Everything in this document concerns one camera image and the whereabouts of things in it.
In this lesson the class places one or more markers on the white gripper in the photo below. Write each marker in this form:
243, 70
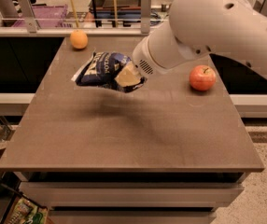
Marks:
142, 59

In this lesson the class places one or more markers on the blue Kettle chip bag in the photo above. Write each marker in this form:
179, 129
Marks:
101, 69

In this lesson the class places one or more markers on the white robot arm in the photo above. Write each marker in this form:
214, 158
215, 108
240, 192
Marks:
195, 28

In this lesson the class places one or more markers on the orange fruit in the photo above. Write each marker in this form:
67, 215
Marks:
79, 39

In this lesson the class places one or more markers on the red apple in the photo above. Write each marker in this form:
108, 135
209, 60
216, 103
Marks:
202, 78

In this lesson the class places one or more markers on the orange and blue cart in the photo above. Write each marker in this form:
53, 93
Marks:
125, 13

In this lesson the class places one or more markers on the purple plastic crate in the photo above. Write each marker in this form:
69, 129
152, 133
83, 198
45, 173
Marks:
45, 17

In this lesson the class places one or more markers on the yellow pole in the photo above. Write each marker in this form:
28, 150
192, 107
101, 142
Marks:
74, 12

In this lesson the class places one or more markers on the upper grey drawer front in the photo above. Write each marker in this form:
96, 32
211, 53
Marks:
80, 194

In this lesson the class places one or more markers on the snack box on floor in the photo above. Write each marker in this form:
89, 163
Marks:
23, 211

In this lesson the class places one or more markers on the middle metal railing post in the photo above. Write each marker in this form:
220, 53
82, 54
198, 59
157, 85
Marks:
145, 16

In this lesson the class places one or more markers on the left metal railing post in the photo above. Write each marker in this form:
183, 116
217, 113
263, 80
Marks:
28, 16

